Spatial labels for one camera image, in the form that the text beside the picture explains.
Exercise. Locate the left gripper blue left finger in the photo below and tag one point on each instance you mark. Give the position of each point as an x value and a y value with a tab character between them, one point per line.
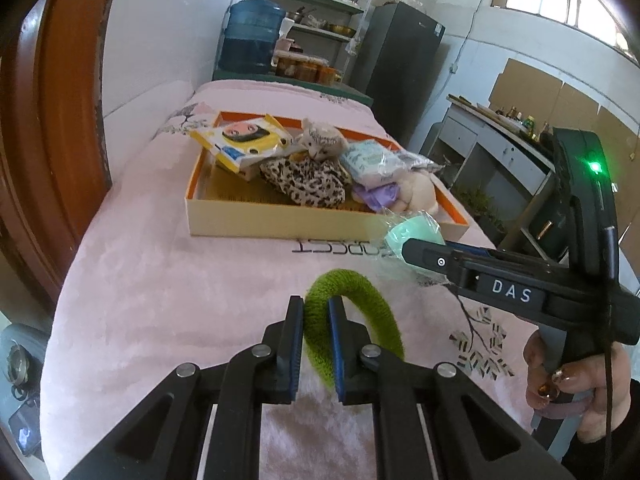
281	378

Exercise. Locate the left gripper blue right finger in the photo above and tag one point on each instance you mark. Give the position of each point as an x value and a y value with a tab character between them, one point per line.
351	378

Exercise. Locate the leopard print scarf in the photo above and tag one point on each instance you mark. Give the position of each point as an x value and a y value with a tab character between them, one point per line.
307	182

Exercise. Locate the cream bear purple bow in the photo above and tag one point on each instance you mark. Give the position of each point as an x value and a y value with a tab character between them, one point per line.
414	191

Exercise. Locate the green tissue pack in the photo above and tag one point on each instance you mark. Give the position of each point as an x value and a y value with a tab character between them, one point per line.
371	165

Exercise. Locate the blue white wipes pack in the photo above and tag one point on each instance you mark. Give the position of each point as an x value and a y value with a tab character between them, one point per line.
415	162

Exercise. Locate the cream bear pink hat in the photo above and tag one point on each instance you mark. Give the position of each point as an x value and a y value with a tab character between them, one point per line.
321	140

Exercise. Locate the yellow cartoon wipes pack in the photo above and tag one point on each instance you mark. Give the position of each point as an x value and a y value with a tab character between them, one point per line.
248	142

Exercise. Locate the person's right hand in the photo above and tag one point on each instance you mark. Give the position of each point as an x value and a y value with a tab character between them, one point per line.
587	374

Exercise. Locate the potted green plant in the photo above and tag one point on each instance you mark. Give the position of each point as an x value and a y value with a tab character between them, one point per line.
476	202

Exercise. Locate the pink bed quilt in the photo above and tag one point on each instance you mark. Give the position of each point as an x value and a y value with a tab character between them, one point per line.
143	295

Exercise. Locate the white kitchen counter cabinet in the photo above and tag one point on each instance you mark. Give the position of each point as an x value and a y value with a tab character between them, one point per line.
519	180

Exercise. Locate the orange shallow cardboard box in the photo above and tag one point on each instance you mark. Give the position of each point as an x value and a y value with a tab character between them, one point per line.
223	204

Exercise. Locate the dark green table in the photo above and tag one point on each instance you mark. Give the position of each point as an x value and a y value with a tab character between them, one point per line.
339	90

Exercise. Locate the black refrigerator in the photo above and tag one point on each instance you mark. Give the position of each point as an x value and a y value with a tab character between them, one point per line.
394	65

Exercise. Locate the blue water jug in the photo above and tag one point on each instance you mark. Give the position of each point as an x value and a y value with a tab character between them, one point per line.
251	34

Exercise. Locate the white kitchen shelf rack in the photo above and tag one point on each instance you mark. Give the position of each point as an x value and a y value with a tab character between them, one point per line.
320	10

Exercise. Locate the brown cardboard wall panel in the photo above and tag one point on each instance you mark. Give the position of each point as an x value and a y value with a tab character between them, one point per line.
549	100

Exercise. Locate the brown wooden door frame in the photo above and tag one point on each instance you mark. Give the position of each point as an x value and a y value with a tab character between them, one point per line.
54	167

